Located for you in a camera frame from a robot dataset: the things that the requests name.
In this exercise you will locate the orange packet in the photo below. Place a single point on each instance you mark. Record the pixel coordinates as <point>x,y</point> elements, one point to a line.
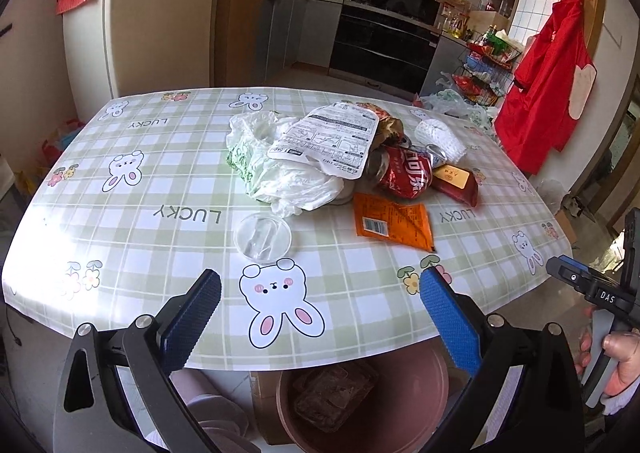
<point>395,223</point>

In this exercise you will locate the grey kitchen counter cabinet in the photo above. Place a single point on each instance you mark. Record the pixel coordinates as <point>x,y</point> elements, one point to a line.
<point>305,28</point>

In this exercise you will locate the orange-red snack wrapper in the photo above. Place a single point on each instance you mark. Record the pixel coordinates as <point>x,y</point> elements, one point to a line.
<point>382,112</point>

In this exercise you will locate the gold foil wrapper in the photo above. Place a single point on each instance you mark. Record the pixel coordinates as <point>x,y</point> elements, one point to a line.
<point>390,133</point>

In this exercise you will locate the white foam net sleeve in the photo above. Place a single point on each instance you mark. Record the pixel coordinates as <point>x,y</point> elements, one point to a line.
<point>442,138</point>

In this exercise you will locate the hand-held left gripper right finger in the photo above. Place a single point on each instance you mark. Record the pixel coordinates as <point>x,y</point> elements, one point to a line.
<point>450,323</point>

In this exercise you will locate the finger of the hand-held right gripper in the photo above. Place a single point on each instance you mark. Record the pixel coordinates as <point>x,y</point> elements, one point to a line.
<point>567,270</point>

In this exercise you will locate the clear plastic sheet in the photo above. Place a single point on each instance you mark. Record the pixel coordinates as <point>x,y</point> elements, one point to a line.
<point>555,193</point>

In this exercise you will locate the white printed pouch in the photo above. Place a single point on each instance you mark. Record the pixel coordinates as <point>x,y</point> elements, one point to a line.
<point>325,133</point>

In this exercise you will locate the pink plastic bin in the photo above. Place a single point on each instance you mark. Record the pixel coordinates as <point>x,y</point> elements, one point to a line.
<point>415,413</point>

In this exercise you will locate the pile of plastic bags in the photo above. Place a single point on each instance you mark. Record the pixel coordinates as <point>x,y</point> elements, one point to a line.
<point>450,100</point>

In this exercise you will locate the crushed red can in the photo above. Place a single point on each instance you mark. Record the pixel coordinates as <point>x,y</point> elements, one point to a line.
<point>405,173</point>

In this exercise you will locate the person's leg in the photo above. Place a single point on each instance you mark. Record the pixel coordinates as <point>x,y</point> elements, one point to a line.
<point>215,413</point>

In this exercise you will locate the clear plastic lid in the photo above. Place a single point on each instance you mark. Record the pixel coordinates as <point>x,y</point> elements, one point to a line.
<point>262,238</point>

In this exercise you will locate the flattened cardboard box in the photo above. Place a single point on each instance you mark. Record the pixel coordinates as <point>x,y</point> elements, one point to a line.
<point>565,225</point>

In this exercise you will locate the red apron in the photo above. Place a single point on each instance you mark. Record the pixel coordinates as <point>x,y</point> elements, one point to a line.
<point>545,83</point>

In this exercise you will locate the white plastic bag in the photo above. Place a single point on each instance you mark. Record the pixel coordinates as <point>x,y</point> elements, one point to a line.
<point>295,183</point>

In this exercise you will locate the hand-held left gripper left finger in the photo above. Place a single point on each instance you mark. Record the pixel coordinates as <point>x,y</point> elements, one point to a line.
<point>192,318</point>

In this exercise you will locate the crushed blue can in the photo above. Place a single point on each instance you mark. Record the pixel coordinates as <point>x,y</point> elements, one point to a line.
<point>436,153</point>

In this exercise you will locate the yellow oil bottle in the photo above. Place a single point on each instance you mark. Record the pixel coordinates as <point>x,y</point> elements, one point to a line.
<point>458,25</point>

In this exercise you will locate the red and blue bags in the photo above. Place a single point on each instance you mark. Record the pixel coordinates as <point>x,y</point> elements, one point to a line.
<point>60,138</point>

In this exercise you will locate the black built-in oven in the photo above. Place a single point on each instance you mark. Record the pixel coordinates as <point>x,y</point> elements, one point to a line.
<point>380,48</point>

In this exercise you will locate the dark red yellow-label packet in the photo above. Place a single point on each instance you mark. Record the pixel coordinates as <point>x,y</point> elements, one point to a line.
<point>457,183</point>

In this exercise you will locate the green checked bunny tablecloth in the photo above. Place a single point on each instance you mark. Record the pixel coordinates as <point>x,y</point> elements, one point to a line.
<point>175,173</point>

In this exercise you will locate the person's right hand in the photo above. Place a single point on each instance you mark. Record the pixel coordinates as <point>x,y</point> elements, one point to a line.
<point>625,358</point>

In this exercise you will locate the cream refrigerator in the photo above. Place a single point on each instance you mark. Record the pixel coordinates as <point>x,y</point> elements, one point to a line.
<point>160,23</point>

